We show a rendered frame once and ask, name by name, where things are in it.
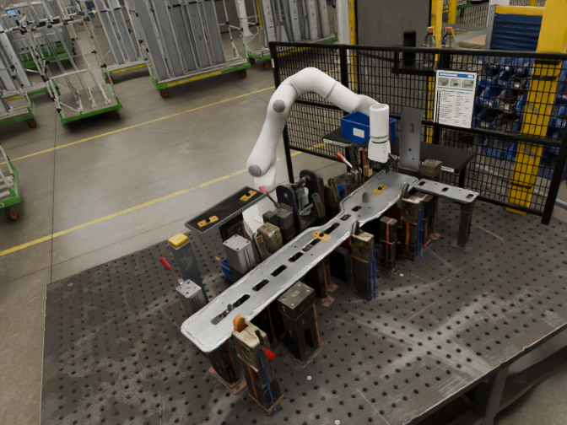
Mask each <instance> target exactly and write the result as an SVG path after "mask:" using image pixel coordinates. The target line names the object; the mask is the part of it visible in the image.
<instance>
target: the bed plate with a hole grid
mask: <svg viewBox="0 0 567 425"><path fill-rule="evenodd" d="M452 202H453V200H451V199H447V198H444V197H441V196H438V207H437V215H436V217H437V219H436V220H435V232H436V233H438V234H441V236H440V237H439V238H438V239H437V240H431V242H430V244H429V245H428V246H426V247H424V248H423V247H421V253H422V256H423V257H421V259H419V261H418V263H417V264H416V265H415V264H412V262H411V261H410V260H408V259H405V258H402V257H400V256H397V255H398V253H399V251H400V236H402V230H401V229H399V228H397V240H396V255H395V257H396V266H399V267H400V269H401V270H399V269H397V272H393V273H392V274H391V273H387V272H383V271H380V270H379V269H376V268H378V266H379V265H380V264H381V257H382V248H381V249H379V248H376V247H375V290H376V292H378V294H377V295H379V297H376V298H375V299H374V300H372V301H369V302H367V300H365V301H364V300H363V299H357V298H356V297H354V296H353V295H350V294H351V291H353V289H354V272H353V271H352V273H353V278H352V279H351V280H350V281H349V282H348V283H345V282H343V281H341V280H339V279H337V278H335V277H333V276H331V282H332V283H334V284H336V285H338V288H337V289H336V290H335V291H334V292H333V293H329V292H328V291H327V294H328V295H329V296H331V297H333V298H335V301H334V302H333V303H332V304H331V305H329V306H328V307H324V306H322V305H321V304H318V303H317V302H315V305H316V317H317V323H318V330H319V336H320V338H321V339H323V340H324V341H326V342H327V345H326V346H325V347H324V348H323V349H322V351H321V352H320V353H319V354H318V355H317V356H316V357H315V358H314V359H313V360H312V361H311V362H310V363H309V364H308V365H307V366H306V367H305V368H304V369H303V371H302V372H301V373H298V372H296V371H295V370H294V369H292V368H291V367H290V366H289V365H288V364H286V363H285V362H283V361H282V360H283V359H284V358H285V357H286V356H287V355H288V354H289V347H288V343H287V338H286V337H285V338H284V339H283V340H282V341H280V340H278V339H277V338H276V342H278V343H279V344H281V345H282V346H283V347H284V350H283V351H282V352H281V353H280V354H279V355H278V356H277V357H276V358H274V359H271V365H272V368H273V374H274V376H275V377H276V379H277V380H278V384H279V388H280V391H281V394H282V395H283V396H286V397H287V399H284V400H282V401H280V402H279V403H278V404H277V406H276V409H277V410H276V411H275V410H273V411H274V412H273V411H271V412H270V413H271V414H272V415H271V416H272V417H273V418H271V417H270V416H267V415H266V413H265V412H264V411H265V410H264V409H263V408H262V407H261V406H259V405H258V404H257V403H253V402H254V400H252V398H250V396H249V397H248V395H249V390H248V386H246V387H245V388H244V389H243V390H242V391H241V392H240V393H239V394H238V395H234V394H233V393H232V392H231V391H230V390H228V389H227V388H226V387H225V386H224V385H223V384H222V383H221V382H220V381H219V380H217V379H216V378H215V377H214V376H213V375H212V374H211V373H210V372H209V371H208V370H209V368H211V367H212V364H211V362H209V361H208V360H205V357H204V356H205V355H204V354H203V353H202V352H200V351H199V350H198V349H197V347H196V346H195V345H194V344H193V343H192V342H190V341H189V340H188V339H187V338H186V337H185V336H183V335H182V333H181V325H182V323H183V322H184V321H185V320H187V319H188V315H187V313H186V312H185V311H183V308H182V305H181V301H180V300H179V297H178V295H177V292H176V287H178V286H179V284H178V283H177V280H176V279H175V278H174V276H173V275H172V274H171V273H170V271H167V270H166V268H165V267H164V266H163V265H162V263H161V262H160V261H159V259H160V258H165V260H166V261H167V262H168V263H169V265H170V266H171V269H172V270H173V271H174V273H175V274H176V275H177V276H178V277H179V278H181V279H182V280H183V278H182V276H181V272H180V269H179V267H178V266H177V265H176V263H175V260H174V258H173V255H172V253H171V251H170V247H169V243H170V242H169V240H168V239H167V240H164V241H161V242H159V243H157V244H155V245H151V246H149V247H146V248H143V249H142V250H137V251H134V252H133V253H130V254H127V255H125V256H121V257H119V258H117V259H114V260H112V261H108V262H105V263H103V264H100V265H98V266H94V267H92V268H90V269H87V270H84V271H82V272H78V273H76V274H73V275H71V276H69V277H65V278H63V279H60V280H57V281H55V282H51V283H49V284H47V285H46V301H45V320H44V330H45V332H44V338H43V357H42V360H43V363H42V376H41V394H40V425H415V424H417V423H418V422H420V421H422V420H423V419H425V418H426V417H428V416H429V415H431V414H432V413H434V412H436V411H438V410H439V409H441V407H443V406H445V405H447V404H448V403H450V402H451V401H454V400H455V399H456V398H457V397H459V396H461V395H463V394H464V393H466V392H467V391H469V390H470V389H472V388H473V387H475V386H476V385H479V384H480V383H482V382H483V381H485V380H486V379H488V378H489V377H491V376H492V375H494V374H496V373H498V372H499V371H500V370H501V369H503V368H505V367H507V366H508V365H510V364H511V363H514V362H515V361H516V360H517V359H519V358H521V357H523V356H524V355H526V354H527V353H529V352H530V351H532V350H533V349H535V348H536V347H538V346H540V345H542V344H543V343H545V342H546V341H547V340H549V339H551V338H552V337H554V336H556V335H558V334H559V333H560V332H561V331H563V330H565V329H567V223H566V222H564V221H562V220H560V219H558V218H555V217H553V216H552V217H551V221H550V224H549V225H545V224H541V219H542V217H539V216H537V215H533V214H530V213H526V214H524V215H522V214H519V213H516V212H510V211H507V210H505V209H506V207H502V206H500V205H496V204H493V203H489V202H484V201H480V200H478V199H476V201H475V207H474V209H473V211H472V222H471V228H470V234H469V241H468V242H467V243H468V244H470V245H474V246H475V249H474V250H473V251H472V253H471V254H470V253H467V252H465V251H462V250H458V249H456V248H453V247H450V243H451V242H452V241H453V240H454V239H457V236H458V229H459V223H460V215H461V211H460V206H461V205H458V204H455V203H452ZM184 235H185V236H186V237H188V239H189V240H190V241H191V243H192V248H193V250H194V253H195V256H196V258H197V268H198V270H199V273H200V276H201V279H202V283H203V286H204V288H205V291H206V294H207V296H208V301H209V302H211V301H212V300H213V299H215V298H216V297H217V296H219V295H220V294H221V293H222V292H223V291H225V290H226V289H227V288H229V287H230V286H232V285H233V284H234V282H233V281H232V280H230V279H228V278H227V277H226V276H225V275H224V273H223V271H222V268H221V265H220V264H219V263H220V262H221V261H218V260H216V259H214V257H215V256H217V257H218V258H219V259H221V260H224V259H225V258H227V256H226V253H225V250H224V245H223V241H222V238H221V235H220V232H219V228H217V229H215V230H214V231H212V232H211V233H209V234H207V235H206V236H204V237H202V236H201V235H200V234H197V233H195V232H194V231H192V230H191V231H188V232H186V233H184ZM421 253H420V255H421ZM203 355H204V356H203Z"/></svg>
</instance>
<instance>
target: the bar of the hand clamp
mask: <svg viewBox="0 0 567 425"><path fill-rule="evenodd" d="M347 148H348V151H349V156H350V161H351V165H352V170H353V171H354V172H356V173H357V171H358V172H359V173H358V174H357V177H358V175H361V174H360V168H359V160H358V154H357V150H359V145H358V144H356V145H355V143H351V144H349V145H348V146H347Z"/></svg>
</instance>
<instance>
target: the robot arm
mask: <svg viewBox="0 0 567 425"><path fill-rule="evenodd" d="M310 91H314V92H316V93H317V94H319V95H320V96H321V97H323V98H325V99H326V100H328V101H330V102H331V103H333V104H334V105H336V106H337V107H339V108H341V109H342V110H345V111H347V112H353V111H358V112H361V113H363V114H365V115H367V116H369V117H370V142H369V148H368V150H367V151H365V152H364V154H365V156H366V158H367V159H368V161H369V167H370V169H372V168H373V167H374V161H378V162H382V163H385V164H386V174H387V173H389V172H390V171H391V164H393V163H394V161H395V160H396V158H395V157H393V156H392V155H391V150H390V143H389V140H387V139H388V138H389V106H388V105H385V104H380V103H378V102H377V101H375V100H373V99H372V98H370V97H368V96H365V95H361V94H356V93H354V92H352V91H351V90H350V89H348V88H346V87H345V86H343V85H342V84H340V83H339V82H337V81H336V80H334V79H333V78H331V77H329V76H328V75H326V74H325V73H324V72H322V71H320V70H319V69H317V68H314V67H308V68H305V69H303V70H301V71H299V72H298V73H296V74H295V75H292V76H290V77H288V78H287V79H285V80H284V81H283V82H282V83H281V84H280V85H279V87H278V89H277V90H276V91H275V93H274V94H273V96H272V98H271V100H270V102H269V105H268V108H267V117H266V120H265V122H264V125H263V128H262V131H261V134H260V136H259V138H258V140H257V142H256V145H255V147H254V148H253V150H252V152H251V155H250V157H249V159H248V160H247V163H246V169H247V171H248V173H249V174H250V175H251V176H253V177H254V188H256V189H258V190H259V186H262V187H263V188H264V189H265V190H266V191H267V192H268V193H269V194H268V195H269V196H270V197H271V198H272V199H273V200H274V201H275V202H277V201H278V199H277V195H276V184H275V174H276V166H277V155H276V152H275V148H276V147H277V145H278V141H279V138H280V137H281V135H282V132H283V130H284V126H285V123H286V121H287V117H288V114H289V111H290V109H291V107H292V105H293V103H294V102H295V100H296V99H297V98H298V97H299V96H300V95H302V94H304V93H308V92H310ZM390 159H391V160H390ZM387 161H388V163H387ZM276 209H277V208H276V207H275V206H274V203H273V202H272V201H271V200H270V199H269V198H268V197H265V198H264V199H262V200H260V201H259V202H258V203H257V208H256V209H255V211H254V213H253V218H254V219H255V221H257V222H258V223H261V224H264V222H263V218H262V215H263V214H264V213H266V212H267V211H269V210H270V211H274V210H276Z"/></svg>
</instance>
